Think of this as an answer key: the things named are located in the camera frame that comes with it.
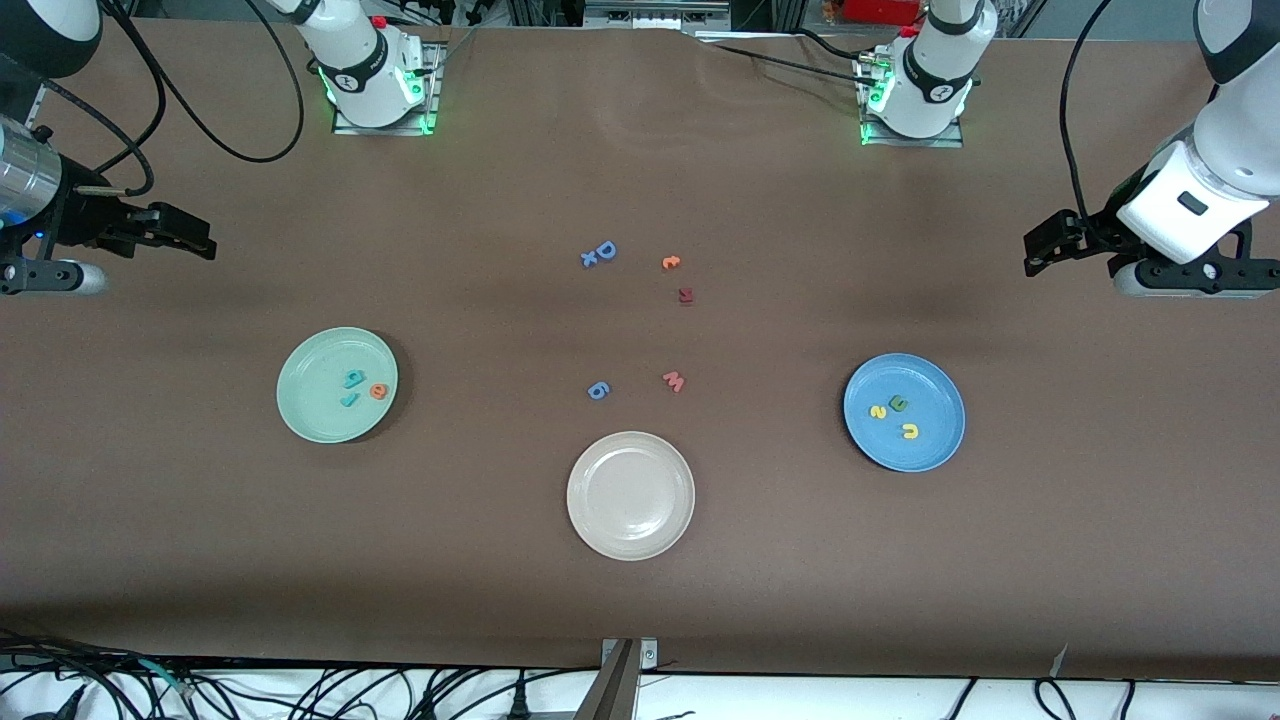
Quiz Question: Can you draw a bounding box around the mint green plastic plate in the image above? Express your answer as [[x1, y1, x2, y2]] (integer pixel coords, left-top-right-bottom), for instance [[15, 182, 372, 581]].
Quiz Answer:
[[276, 327, 400, 445]]

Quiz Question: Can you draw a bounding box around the grey metal equipment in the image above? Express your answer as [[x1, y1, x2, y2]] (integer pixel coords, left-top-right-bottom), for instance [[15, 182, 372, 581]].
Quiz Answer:
[[583, 0, 734, 31]]

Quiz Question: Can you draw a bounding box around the red box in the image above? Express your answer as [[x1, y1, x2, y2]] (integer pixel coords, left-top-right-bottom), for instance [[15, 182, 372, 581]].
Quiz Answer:
[[843, 0, 926, 26]]

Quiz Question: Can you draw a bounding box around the blue plastic plate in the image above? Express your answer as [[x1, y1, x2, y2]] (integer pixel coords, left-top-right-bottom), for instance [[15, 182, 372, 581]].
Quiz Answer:
[[843, 353, 967, 474]]

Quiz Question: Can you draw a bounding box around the dark metal strut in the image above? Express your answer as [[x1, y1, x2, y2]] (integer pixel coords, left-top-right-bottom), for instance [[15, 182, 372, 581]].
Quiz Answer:
[[572, 640, 641, 720]]

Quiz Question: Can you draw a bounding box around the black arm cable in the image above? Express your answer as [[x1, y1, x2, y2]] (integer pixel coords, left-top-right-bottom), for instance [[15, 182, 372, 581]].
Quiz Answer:
[[40, 0, 306, 196], [1060, 0, 1116, 216]]

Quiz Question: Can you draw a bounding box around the grey metal bracket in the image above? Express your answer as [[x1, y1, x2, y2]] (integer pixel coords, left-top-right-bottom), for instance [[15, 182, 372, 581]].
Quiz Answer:
[[600, 637, 660, 671]]

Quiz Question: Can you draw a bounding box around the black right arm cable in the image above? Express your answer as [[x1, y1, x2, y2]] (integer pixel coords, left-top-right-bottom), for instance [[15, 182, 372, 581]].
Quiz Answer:
[[40, 0, 306, 196]]

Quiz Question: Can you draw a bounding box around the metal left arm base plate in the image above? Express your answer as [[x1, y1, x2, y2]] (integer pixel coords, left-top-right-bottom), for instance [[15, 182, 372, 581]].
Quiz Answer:
[[855, 52, 967, 150]]

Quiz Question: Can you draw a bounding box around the black table power cable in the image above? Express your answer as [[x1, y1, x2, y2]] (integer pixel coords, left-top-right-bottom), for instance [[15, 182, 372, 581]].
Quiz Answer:
[[695, 35, 871, 85]]

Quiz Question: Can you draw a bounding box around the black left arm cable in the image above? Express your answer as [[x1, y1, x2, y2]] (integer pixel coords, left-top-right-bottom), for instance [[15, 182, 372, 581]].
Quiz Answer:
[[1060, 0, 1116, 216]]

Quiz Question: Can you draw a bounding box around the beige plastic plate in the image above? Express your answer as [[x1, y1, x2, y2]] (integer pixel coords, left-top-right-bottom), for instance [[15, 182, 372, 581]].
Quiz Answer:
[[566, 431, 697, 562]]

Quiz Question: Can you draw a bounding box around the teal floor cable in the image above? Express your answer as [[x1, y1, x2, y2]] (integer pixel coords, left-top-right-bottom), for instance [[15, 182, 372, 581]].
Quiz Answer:
[[138, 655, 197, 699]]

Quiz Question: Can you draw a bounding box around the brown table cover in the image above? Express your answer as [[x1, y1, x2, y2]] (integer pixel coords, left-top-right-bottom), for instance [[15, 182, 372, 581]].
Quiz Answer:
[[0, 18, 1280, 683]]

